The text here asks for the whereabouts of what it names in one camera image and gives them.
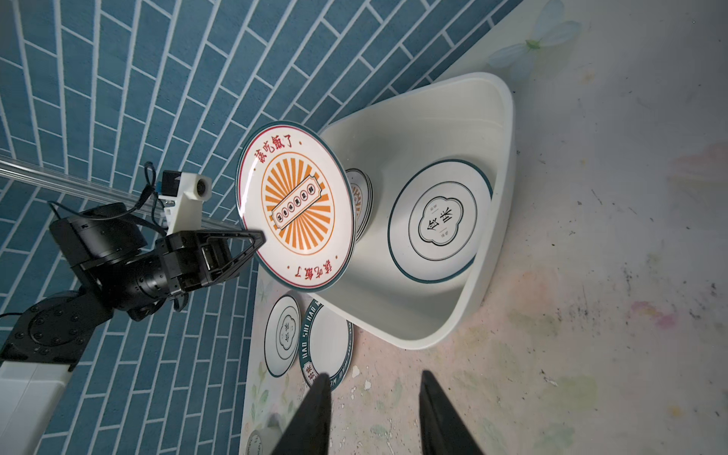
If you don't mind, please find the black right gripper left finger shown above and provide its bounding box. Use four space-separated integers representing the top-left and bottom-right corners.
272 373 332 455

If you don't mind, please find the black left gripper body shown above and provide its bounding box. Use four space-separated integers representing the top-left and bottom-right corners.
154 229 213 296

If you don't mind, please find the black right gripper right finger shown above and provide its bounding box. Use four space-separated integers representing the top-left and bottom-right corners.
419 370 483 455

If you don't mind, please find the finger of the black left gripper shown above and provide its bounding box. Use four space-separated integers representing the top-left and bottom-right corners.
204 229 265 273
198 260 242 284

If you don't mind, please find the orange sunburst plate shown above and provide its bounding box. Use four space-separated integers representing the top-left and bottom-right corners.
236 121 355 292
346 168 373 243

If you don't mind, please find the white clover plate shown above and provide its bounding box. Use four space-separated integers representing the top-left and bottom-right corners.
387 158 493 284
264 295 301 377

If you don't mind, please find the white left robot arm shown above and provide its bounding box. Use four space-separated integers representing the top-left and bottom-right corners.
1 203 265 454

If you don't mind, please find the white plastic bin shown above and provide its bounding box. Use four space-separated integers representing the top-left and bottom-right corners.
317 72 517 350

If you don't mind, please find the green rim plate left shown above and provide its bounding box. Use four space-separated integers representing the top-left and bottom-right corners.
299 300 354 391

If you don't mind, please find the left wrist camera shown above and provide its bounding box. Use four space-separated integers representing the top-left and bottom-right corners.
157 171 212 235

